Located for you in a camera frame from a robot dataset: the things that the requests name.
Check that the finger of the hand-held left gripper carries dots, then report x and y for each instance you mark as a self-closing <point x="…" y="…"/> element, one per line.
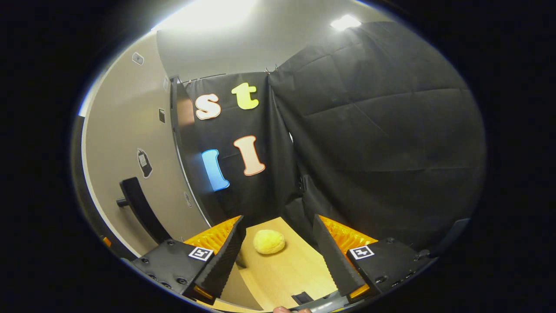
<point x="106" y="241"/>

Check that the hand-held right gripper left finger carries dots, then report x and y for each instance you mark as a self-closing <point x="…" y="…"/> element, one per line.
<point x="226" y="256"/>

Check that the black backdrop cloth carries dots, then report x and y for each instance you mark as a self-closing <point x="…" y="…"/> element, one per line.
<point x="382" y="130"/>

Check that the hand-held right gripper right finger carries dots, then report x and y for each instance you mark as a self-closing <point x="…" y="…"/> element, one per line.
<point x="332" y="256"/>

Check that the beige cabinet door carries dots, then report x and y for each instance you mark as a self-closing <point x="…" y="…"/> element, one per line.
<point x="126" y="143"/>

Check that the yellow fluffy round pad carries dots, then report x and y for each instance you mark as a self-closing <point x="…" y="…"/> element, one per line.
<point x="269" y="241"/>

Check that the small ceiling light panel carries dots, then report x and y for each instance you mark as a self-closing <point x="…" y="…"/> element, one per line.
<point x="345" y="22"/>

